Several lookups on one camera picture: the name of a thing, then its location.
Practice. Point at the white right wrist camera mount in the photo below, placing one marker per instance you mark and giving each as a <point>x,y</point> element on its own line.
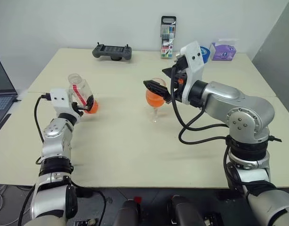
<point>193,58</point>

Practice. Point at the grey handheld controller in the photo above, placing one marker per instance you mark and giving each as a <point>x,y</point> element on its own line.
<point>111,51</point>

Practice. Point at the grey laptop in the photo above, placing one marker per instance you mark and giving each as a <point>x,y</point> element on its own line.
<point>2,82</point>

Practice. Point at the grey partition panel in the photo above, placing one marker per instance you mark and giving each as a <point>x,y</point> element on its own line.
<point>278,47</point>

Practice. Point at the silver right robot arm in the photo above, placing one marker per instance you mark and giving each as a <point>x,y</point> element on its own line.
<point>229,101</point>

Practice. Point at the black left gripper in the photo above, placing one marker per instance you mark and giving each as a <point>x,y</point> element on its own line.
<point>77,108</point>

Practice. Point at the purple tissue box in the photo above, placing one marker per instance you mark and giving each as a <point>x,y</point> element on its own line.
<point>224,51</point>

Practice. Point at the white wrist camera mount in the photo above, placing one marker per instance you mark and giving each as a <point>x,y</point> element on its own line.
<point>193,58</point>
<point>60,99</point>

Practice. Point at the clear bottle with orange drink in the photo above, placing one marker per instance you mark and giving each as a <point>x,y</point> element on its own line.
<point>94,107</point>

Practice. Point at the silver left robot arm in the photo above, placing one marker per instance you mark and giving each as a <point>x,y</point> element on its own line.
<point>54,131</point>

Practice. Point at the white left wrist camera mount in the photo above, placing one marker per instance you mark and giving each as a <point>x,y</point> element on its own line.
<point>60,99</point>

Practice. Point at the dark rounded shape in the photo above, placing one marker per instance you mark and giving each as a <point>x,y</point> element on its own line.
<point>184,209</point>
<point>129,214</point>

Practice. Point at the clear wine glass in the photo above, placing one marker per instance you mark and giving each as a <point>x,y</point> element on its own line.
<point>153,102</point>

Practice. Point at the marker pen pack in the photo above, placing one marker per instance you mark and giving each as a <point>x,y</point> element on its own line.
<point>168,35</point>

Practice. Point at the blue tape roll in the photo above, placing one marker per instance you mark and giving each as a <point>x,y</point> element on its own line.
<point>206,54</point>

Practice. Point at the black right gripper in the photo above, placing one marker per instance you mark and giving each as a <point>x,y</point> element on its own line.
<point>179,89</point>

